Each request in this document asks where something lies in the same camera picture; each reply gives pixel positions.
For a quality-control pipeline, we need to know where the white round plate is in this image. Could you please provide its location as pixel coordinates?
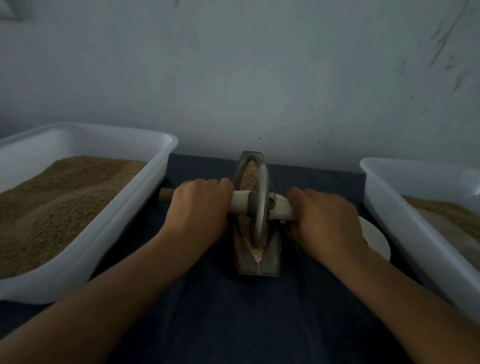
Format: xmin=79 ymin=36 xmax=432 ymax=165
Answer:
xmin=358 ymin=216 xmax=393 ymax=263

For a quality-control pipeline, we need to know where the person's left hand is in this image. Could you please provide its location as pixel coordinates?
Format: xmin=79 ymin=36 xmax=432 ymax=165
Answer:
xmin=157 ymin=177 xmax=235 ymax=252

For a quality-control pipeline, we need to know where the white plastic tub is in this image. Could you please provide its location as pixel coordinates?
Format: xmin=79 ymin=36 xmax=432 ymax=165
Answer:
xmin=360 ymin=156 xmax=480 ymax=324
xmin=0 ymin=122 xmax=180 ymax=305

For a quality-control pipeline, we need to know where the dark blue table cloth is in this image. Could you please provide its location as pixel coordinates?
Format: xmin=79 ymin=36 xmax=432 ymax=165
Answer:
xmin=0 ymin=153 xmax=451 ymax=364

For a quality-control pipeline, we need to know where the person's right forearm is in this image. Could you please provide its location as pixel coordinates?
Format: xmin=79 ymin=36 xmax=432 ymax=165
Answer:
xmin=330 ymin=244 xmax=480 ymax=364

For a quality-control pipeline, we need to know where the large brown grain heap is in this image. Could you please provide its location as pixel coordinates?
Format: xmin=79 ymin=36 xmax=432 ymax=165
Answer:
xmin=403 ymin=195 xmax=480 ymax=245
xmin=0 ymin=156 xmax=147 ymax=280

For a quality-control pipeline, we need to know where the person's left forearm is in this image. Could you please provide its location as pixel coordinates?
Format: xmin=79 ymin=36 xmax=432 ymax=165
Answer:
xmin=0 ymin=234 xmax=202 ymax=364

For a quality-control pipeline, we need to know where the person's right hand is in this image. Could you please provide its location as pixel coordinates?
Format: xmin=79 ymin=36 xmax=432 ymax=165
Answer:
xmin=285 ymin=186 xmax=369 ymax=265

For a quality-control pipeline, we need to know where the boat-shaped metal grinding trough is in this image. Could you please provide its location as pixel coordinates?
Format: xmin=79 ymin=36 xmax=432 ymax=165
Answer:
xmin=231 ymin=150 xmax=284 ymax=277

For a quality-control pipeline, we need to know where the metal grinding wheel with handle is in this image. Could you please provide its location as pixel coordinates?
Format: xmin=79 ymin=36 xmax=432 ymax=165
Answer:
xmin=158 ymin=164 xmax=295 ymax=250

